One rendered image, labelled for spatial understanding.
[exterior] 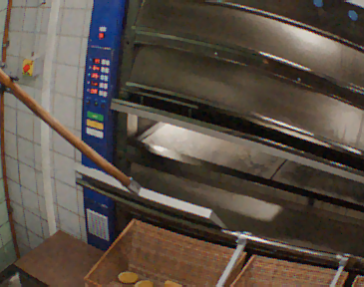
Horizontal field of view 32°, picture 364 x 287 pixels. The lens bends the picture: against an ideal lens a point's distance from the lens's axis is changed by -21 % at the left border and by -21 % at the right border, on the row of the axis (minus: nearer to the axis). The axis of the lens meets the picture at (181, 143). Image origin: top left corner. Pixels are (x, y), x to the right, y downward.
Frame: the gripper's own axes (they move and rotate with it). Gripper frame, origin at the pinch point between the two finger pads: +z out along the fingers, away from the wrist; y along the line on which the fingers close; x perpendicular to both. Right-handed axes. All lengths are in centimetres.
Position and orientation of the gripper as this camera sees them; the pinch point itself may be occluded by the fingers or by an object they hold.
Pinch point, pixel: (7, 83)
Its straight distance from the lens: 174.7
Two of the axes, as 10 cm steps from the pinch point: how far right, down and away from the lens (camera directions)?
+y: -3.6, 9.1, -1.9
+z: 8.8, 2.6, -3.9
